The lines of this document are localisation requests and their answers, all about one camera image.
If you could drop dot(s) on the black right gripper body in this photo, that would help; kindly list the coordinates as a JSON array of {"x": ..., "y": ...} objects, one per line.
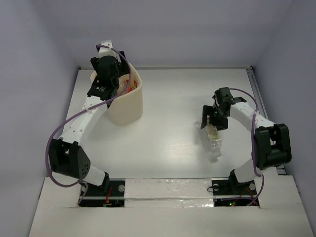
[{"x": 220, "y": 119}]

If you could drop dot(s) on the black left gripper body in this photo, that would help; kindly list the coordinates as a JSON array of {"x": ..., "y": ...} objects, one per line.
[{"x": 124, "y": 64}]

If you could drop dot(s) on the clear bottle white cap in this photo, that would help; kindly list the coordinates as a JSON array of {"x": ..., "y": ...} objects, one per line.
[{"x": 122, "y": 84}]

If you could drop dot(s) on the red label cola bottle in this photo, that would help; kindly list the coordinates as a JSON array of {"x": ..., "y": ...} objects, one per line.
[{"x": 129, "y": 89}]

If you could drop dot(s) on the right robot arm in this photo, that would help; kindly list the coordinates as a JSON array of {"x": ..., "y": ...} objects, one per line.
[{"x": 270, "y": 142}]

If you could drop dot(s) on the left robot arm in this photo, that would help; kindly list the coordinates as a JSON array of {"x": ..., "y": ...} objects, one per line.
[{"x": 65, "y": 155}]

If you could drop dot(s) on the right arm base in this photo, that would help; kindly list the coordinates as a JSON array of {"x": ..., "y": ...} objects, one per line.
[{"x": 230, "y": 193}]

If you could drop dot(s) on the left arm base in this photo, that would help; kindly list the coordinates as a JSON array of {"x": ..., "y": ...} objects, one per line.
[{"x": 109, "y": 194}]

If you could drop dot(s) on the cream plastic bin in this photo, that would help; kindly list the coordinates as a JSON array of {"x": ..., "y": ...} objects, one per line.
[{"x": 129, "y": 106}]

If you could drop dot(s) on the silver tape strip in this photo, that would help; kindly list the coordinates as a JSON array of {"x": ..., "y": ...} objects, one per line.
[{"x": 167, "y": 193}]

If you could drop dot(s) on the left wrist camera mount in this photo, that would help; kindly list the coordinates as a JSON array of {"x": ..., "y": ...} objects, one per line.
[{"x": 104, "y": 49}]

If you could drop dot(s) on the aluminium table edge rail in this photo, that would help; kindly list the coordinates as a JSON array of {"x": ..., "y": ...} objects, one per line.
[{"x": 255, "y": 92}]

